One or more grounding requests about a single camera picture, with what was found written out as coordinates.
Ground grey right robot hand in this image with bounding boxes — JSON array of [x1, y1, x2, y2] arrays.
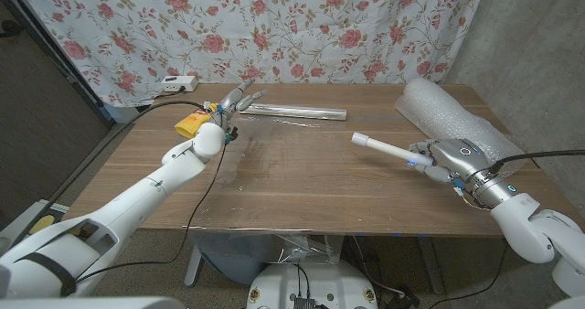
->
[[408, 137, 520, 210]]

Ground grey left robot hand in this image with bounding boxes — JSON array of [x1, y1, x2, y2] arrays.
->
[[214, 78, 269, 133]]

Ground white cylindrical roll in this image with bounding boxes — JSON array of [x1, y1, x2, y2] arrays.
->
[[350, 132, 433, 167]]

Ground clear cling film roll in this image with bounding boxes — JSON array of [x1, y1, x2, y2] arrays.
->
[[239, 101, 348, 123]]

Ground yellow squeeze bottle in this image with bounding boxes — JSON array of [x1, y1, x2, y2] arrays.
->
[[174, 102, 219, 141]]

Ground bubble wrap roll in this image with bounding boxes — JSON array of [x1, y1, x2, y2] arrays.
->
[[394, 77, 530, 177]]

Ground white power strip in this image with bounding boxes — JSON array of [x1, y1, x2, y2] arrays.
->
[[160, 75, 200, 94]]

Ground floral print backdrop curtain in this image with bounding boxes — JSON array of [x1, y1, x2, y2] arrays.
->
[[11, 0, 490, 109]]

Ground table leg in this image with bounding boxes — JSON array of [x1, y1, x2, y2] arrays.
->
[[414, 237, 446, 296], [184, 243, 205, 288]]

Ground grey blue bin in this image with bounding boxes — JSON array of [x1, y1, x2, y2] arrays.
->
[[191, 233, 276, 286]]

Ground white robot torso base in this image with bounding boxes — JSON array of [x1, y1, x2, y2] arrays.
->
[[246, 257, 380, 309]]

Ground dark partition panel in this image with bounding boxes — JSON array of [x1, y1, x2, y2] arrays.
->
[[0, 0, 116, 230]]

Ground yellow black slipper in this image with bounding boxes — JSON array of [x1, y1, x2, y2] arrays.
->
[[28, 213, 57, 236]]

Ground white floor mat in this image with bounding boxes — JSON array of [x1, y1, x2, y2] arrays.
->
[[0, 198, 70, 251]]

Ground black power strip cord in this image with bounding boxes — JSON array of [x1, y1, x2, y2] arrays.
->
[[154, 86, 187, 100]]

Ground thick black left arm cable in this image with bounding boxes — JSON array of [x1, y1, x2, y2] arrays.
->
[[13, 99, 207, 244]]

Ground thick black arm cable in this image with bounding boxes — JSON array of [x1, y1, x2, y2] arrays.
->
[[13, 99, 207, 244], [487, 149, 585, 176]]

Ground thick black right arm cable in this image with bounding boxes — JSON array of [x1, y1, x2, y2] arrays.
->
[[487, 149, 585, 176]]

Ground thin black left wrist cable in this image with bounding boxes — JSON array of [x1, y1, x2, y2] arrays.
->
[[75, 129, 229, 284]]

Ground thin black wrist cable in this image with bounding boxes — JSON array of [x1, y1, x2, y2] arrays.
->
[[75, 129, 229, 284], [426, 239, 509, 309]]

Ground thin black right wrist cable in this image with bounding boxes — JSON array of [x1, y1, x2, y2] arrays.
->
[[426, 239, 509, 309]]

